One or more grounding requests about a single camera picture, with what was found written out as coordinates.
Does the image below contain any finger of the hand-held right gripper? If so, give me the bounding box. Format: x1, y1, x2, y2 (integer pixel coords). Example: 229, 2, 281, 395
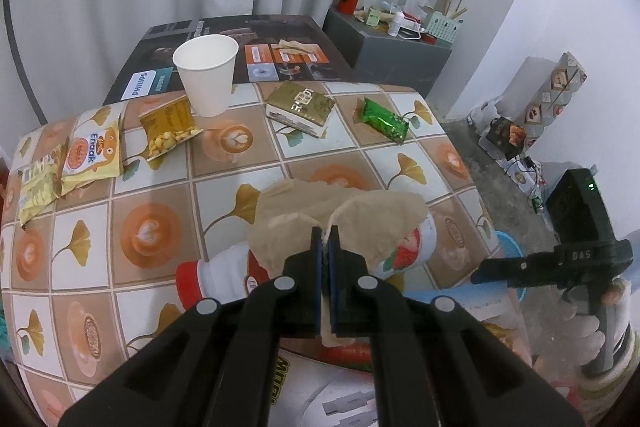
470, 249, 566, 288

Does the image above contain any grey cabinet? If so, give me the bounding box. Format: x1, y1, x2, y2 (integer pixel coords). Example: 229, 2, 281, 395
322, 4, 453, 95

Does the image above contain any white printed package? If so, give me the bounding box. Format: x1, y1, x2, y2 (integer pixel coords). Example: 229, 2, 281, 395
270, 342, 378, 427

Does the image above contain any yellow peanut packet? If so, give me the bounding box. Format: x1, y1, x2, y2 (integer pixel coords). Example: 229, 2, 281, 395
138, 96, 203, 162

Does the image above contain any leaf patterned tablecloth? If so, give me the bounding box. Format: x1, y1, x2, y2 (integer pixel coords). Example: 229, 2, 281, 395
0, 79, 506, 427

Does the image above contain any person's right forearm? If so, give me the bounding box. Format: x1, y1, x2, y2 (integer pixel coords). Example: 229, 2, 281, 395
575, 327, 640, 427

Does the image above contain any dark printed cardboard box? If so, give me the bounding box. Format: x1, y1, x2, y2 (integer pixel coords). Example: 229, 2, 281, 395
102, 13, 353, 106

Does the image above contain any white paper cup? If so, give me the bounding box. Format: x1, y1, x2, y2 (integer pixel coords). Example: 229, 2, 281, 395
172, 34, 240, 118

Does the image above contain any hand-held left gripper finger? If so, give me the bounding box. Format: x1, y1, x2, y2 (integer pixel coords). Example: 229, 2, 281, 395
329, 227, 586, 427
59, 227, 328, 427

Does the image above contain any blue white box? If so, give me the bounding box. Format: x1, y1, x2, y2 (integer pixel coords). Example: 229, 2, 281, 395
400, 282, 511, 325

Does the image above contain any brown paper napkin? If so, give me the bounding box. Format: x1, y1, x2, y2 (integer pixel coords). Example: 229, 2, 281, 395
248, 178, 428, 275

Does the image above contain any small green snack packet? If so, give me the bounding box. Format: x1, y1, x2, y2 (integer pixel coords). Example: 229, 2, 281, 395
355, 98, 410, 145

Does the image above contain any white bottle with red cap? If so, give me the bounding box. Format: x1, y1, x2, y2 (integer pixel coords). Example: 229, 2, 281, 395
175, 212, 438, 310

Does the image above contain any yellow cookie packet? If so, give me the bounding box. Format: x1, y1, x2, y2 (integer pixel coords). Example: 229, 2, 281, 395
61, 119, 125, 195

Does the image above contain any yellow green snack packet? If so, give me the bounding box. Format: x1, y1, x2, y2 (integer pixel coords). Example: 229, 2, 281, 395
17, 142, 68, 228

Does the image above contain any dark bag with orange print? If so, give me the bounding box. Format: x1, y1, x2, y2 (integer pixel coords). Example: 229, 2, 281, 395
487, 117, 528, 160

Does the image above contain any person's right hand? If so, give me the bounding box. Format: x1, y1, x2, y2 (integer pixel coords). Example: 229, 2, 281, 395
565, 279, 633, 368

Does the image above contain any gold box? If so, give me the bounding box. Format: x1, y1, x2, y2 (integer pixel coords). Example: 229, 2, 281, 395
265, 81, 337, 138

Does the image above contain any crumpled brown paper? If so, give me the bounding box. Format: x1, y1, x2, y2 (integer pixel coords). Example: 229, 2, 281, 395
272, 38, 321, 58

